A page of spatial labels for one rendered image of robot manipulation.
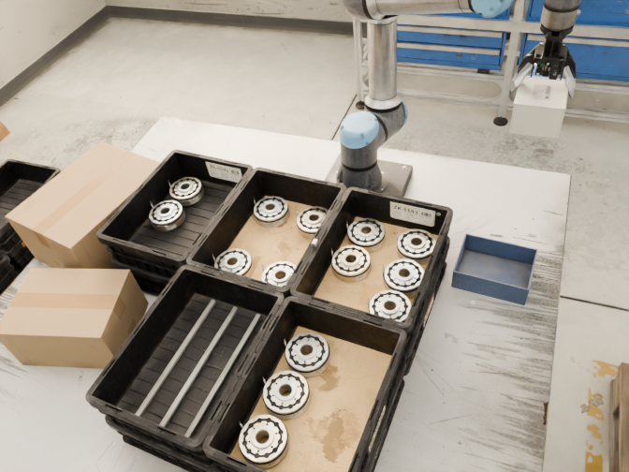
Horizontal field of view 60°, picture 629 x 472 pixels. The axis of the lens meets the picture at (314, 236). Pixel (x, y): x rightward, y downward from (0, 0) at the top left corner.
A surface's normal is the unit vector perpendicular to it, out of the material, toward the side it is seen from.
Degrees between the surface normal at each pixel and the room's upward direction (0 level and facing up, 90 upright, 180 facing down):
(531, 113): 90
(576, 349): 0
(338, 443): 0
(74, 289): 0
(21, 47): 90
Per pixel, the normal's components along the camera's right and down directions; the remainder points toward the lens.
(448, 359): -0.11, -0.68
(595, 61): -0.35, 0.71
